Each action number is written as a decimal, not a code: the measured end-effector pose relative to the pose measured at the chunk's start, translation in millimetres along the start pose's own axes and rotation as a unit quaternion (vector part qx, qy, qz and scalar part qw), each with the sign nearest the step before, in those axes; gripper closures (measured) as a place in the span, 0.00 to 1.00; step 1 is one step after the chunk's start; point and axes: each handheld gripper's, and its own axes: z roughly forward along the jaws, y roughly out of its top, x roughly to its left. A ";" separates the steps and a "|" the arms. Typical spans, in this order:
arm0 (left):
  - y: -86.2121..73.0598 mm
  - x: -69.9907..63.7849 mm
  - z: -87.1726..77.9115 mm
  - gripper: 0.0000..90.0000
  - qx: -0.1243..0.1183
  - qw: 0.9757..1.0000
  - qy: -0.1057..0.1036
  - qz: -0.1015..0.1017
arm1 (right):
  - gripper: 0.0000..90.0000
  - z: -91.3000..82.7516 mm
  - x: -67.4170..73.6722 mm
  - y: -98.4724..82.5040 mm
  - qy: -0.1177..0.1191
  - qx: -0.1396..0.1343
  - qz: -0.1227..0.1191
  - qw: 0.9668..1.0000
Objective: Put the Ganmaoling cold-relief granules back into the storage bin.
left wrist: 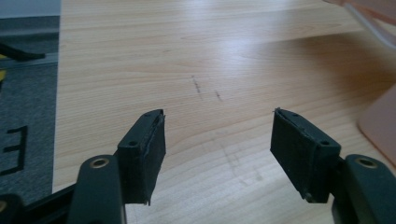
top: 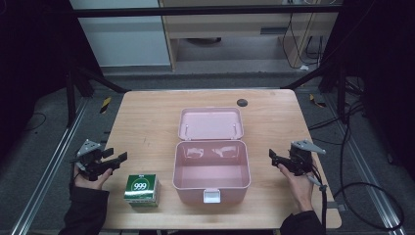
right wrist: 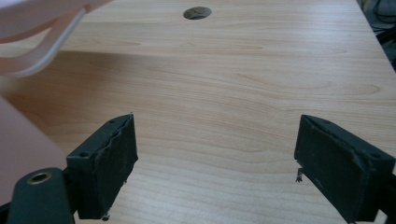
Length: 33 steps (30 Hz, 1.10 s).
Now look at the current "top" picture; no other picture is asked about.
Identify person's right hand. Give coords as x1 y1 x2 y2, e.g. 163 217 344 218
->
277 163 316 214

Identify black metal stand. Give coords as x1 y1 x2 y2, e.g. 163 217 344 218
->
64 67 131 129
282 58 349 125

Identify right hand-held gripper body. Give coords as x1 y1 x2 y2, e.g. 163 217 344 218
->
283 139 327 177

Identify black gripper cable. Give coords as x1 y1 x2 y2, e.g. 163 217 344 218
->
305 164 329 231

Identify light wooden desk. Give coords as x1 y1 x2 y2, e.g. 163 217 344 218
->
159 0 344 71

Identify looped black floor cable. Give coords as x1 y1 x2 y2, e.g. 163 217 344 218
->
332 97 406 231

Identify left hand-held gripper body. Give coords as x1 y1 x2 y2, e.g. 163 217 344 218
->
69 139 114 182

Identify black horizontal frame bar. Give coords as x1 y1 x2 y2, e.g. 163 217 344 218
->
69 4 344 19

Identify white cabinet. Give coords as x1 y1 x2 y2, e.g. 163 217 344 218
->
69 0 172 68

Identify green medicine box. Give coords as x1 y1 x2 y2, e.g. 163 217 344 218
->
123 173 161 208

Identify person's left hand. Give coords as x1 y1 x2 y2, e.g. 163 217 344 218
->
72 164 114 191

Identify black cables under desk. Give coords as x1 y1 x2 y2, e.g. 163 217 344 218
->
281 13 325 71

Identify black curtain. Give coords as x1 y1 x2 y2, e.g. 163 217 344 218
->
326 0 415 181
0 0 103 158

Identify yellow black tape strip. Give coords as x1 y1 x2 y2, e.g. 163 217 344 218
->
308 93 327 109
99 96 113 115

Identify pink plastic storage box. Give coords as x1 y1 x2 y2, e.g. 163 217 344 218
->
171 107 253 205

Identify thin black floor cable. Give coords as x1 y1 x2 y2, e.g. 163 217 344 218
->
23 112 47 132

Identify aluminium floor rail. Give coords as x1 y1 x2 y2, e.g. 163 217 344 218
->
9 97 90 235
322 93 409 235

